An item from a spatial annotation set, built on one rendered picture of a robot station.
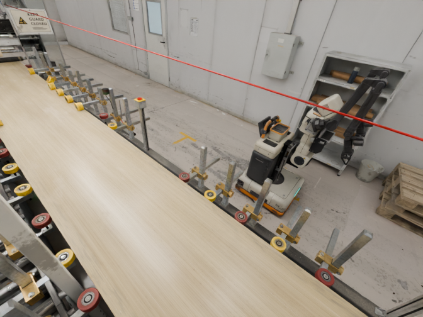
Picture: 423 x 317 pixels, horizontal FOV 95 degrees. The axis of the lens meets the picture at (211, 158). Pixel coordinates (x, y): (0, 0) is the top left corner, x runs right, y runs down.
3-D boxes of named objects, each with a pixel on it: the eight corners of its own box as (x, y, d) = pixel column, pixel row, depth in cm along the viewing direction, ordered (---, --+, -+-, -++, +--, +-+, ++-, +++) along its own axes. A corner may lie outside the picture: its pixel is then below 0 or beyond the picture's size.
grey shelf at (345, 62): (294, 141, 369) (333, 50, 273) (345, 163, 328) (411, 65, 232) (284, 151, 341) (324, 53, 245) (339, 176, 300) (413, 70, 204)
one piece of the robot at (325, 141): (304, 149, 188) (313, 129, 174) (313, 138, 205) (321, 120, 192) (320, 156, 181) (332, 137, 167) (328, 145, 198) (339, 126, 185)
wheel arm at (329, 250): (332, 230, 130) (335, 226, 127) (337, 233, 128) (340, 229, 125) (311, 285, 102) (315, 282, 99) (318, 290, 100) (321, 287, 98)
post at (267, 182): (250, 223, 143) (267, 176, 114) (254, 226, 142) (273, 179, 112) (247, 226, 141) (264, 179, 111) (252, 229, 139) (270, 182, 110)
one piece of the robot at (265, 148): (242, 182, 246) (258, 124, 194) (262, 163, 280) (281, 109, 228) (265, 197, 230) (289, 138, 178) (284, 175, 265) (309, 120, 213)
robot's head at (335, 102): (314, 105, 169) (332, 97, 157) (321, 100, 182) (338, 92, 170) (321, 120, 170) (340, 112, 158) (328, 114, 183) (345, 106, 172)
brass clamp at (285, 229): (279, 226, 127) (281, 221, 124) (298, 239, 121) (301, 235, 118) (274, 232, 123) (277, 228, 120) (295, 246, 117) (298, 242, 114)
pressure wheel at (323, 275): (326, 283, 103) (336, 274, 96) (322, 297, 98) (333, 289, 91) (310, 273, 107) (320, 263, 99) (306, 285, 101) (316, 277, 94)
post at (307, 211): (279, 248, 134) (306, 205, 105) (284, 251, 133) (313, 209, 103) (277, 252, 132) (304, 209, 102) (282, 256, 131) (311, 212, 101)
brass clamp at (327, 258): (316, 253, 116) (320, 248, 113) (340, 268, 110) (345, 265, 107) (313, 260, 113) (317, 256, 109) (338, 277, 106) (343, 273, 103)
